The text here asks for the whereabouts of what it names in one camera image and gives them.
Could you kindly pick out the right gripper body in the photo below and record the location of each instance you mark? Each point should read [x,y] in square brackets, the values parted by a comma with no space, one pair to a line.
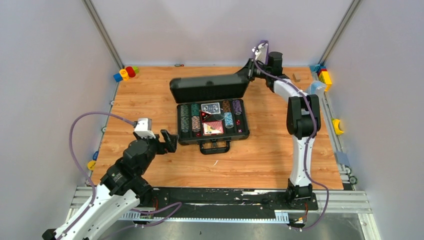
[259,73]

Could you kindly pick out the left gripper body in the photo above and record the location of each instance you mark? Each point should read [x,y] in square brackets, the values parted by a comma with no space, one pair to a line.
[161,144]

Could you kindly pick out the olive blue chip stack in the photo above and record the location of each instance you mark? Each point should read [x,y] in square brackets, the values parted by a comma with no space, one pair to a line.
[185,111]
[185,124]

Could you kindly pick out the purple poker chip stack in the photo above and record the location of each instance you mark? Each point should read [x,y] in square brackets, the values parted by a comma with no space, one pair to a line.
[237,107]

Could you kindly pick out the teal green chip stack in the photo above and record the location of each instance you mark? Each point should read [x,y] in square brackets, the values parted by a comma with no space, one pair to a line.
[195,111]

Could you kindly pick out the black triangular all-in marker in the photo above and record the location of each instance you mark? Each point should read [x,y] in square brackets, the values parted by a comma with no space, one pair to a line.
[205,116]

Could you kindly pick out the red playing card deck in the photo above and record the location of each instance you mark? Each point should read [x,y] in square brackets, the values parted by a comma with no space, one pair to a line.
[213,128]

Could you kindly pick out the black poker set case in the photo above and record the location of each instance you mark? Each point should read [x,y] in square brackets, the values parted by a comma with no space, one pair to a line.
[210,89]

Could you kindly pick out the clear round dealer button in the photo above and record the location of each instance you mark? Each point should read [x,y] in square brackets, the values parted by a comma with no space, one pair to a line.
[219,116]

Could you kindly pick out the light blue chip stack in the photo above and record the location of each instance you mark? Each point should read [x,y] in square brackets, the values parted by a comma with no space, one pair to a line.
[228,120]

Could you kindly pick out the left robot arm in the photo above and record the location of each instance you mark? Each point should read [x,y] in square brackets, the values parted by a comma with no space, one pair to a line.
[121,189]

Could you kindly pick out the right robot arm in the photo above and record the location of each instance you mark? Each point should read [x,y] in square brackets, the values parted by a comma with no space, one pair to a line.
[303,122]

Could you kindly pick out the small wooden block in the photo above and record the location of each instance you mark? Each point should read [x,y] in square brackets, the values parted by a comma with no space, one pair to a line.
[296,77]

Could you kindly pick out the purple metronome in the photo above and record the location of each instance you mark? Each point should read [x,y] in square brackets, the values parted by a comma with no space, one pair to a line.
[263,43]

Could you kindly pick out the clear plastic bag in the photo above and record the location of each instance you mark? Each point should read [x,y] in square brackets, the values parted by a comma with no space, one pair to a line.
[316,88]

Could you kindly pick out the brown poker chip stack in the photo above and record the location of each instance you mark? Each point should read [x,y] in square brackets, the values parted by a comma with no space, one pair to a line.
[226,106]

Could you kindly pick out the yellow round tag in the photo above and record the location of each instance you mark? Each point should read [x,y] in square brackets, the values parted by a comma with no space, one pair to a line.
[91,165]

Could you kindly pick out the colourful toy blocks right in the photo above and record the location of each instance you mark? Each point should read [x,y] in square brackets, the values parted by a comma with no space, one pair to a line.
[322,74]

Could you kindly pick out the colourful toy blocks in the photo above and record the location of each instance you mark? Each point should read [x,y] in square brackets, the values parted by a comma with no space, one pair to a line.
[126,73]
[322,74]

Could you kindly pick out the blue playing card deck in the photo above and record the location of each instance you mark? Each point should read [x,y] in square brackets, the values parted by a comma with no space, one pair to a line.
[211,108]

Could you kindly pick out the yellow curved toy piece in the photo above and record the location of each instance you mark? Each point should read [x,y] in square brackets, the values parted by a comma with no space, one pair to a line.
[337,126]

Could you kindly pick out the colourful toy blocks left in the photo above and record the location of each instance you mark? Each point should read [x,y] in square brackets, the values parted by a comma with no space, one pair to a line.
[126,73]

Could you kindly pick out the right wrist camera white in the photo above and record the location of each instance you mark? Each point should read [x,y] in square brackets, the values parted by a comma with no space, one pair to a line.
[260,54]

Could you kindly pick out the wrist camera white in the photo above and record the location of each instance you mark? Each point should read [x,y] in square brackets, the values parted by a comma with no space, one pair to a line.
[260,54]
[143,128]

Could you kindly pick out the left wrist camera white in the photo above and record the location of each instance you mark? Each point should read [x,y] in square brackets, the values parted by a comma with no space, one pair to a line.
[143,128]

